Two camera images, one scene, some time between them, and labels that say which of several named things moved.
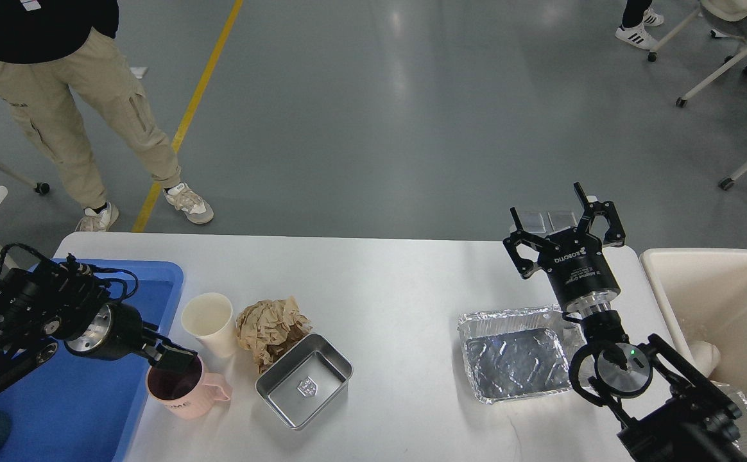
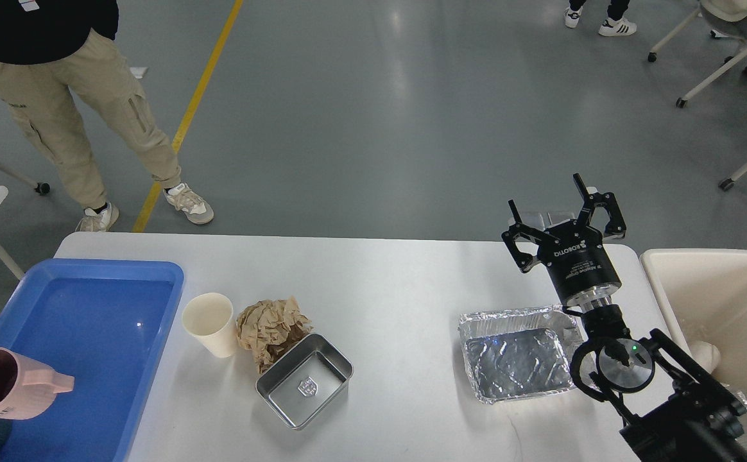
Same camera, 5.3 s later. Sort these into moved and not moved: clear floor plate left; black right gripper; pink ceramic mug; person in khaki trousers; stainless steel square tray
Moved: pink ceramic mug
Not moved: black right gripper; stainless steel square tray; person in khaki trousers; clear floor plate left
